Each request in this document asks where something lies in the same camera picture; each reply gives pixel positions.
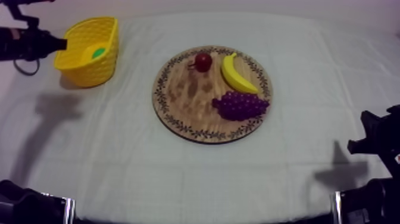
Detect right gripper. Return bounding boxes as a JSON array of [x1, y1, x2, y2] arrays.
[[347, 104, 400, 180]]

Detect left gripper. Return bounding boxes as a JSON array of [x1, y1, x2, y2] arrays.
[[19, 28, 68, 62]]

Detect green toy pear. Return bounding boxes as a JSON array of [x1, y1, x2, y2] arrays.
[[82, 43, 110, 63]]

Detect yellow plastic basket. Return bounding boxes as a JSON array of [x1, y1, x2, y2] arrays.
[[54, 16, 120, 89]]

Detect round wooden board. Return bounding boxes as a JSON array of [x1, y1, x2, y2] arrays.
[[151, 45, 274, 145]]

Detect silver metal bar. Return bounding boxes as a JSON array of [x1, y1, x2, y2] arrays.
[[63, 197, 76, 224], [332, 191, 342, 224]]

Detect purple toy grapes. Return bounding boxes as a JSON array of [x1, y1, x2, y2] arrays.
[[211, 91, 270, 122]]

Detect yellow toy banana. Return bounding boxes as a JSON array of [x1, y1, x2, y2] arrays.
[[220, 52, 260, 95]]

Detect small red fruit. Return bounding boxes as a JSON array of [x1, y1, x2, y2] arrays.
[[188, 52, 214, 73]]

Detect black cable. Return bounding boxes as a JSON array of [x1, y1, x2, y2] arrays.
[[12, 58, 40, 76]]

